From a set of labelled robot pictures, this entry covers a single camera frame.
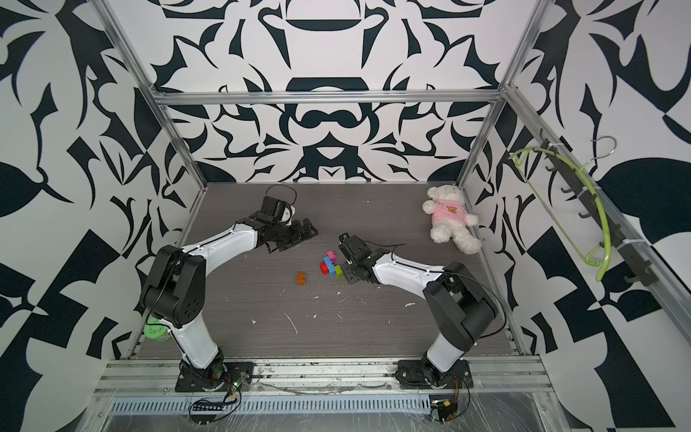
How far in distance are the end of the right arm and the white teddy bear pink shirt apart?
12.8 inches

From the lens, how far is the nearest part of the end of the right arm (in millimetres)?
651

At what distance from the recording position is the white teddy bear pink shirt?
0.94 m
